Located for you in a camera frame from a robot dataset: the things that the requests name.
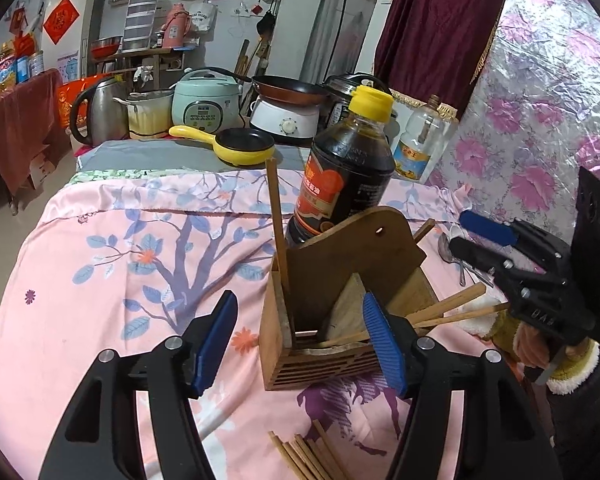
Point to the grey table cover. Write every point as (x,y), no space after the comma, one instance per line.
(180,152)

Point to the yellow-green cloth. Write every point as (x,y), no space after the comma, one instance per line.
(500,337)

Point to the yellow frying pan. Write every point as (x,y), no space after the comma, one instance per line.
(240,152)

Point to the stacked container green lid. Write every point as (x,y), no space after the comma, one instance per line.
(140,20)

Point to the black pressure cooker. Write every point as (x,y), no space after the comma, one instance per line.
(337,100)

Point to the red diamond fridge poster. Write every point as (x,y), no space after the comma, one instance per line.
(62,20)

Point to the dark soy sauce bottle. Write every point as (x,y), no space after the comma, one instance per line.
(350,175)

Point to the steel electric kettle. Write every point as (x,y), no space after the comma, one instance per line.
(105,110)

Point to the orange gift box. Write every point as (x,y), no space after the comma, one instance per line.
(67,105)

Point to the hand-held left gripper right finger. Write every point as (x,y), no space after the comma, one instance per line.
(385,345)

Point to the pink printed tablecloth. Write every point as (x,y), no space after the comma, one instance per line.
(105,285)

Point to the yellow oil bottle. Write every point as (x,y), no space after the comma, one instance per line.
(5,70)

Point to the wooden utensil holder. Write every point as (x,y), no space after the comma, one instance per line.
(345,255)

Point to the cardboard box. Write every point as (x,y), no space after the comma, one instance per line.
(41,167)

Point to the pile of wooden chopsticks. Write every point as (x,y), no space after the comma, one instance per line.
(305,460)

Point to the pale yellow cooking pot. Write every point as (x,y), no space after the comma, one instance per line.
(150,115)

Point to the clear cooking oil bottle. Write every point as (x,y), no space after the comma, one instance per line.
(420,155)

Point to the floral plastic sheet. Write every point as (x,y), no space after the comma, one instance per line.
(540,125)

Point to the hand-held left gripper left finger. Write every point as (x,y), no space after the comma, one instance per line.
(212,345)

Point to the person's right hand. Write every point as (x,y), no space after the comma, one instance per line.
(532,345)

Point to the light green rice cooker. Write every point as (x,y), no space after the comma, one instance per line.
(205,105)

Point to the metal spoon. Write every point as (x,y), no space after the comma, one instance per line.
(446,250)

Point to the pink thermos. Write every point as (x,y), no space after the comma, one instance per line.
(175,27)

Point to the copper frying pan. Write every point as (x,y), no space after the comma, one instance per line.
(290,91)

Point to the grey curtain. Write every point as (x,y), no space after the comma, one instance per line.
(340,20)

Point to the bamboo chopstick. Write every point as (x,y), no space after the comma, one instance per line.
(424,230)
(276,210)
(455,300)
(470,312)

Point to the red covered side table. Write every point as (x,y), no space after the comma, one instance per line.
(20,125)

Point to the red steel basin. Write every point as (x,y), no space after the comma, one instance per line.
(105,47)

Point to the maroon curtain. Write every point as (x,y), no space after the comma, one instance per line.
(440,25)

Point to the person's right forearm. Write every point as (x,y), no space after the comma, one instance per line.
(585,425)

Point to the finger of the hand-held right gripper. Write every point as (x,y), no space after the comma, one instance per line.
(485,227)
(480,255)

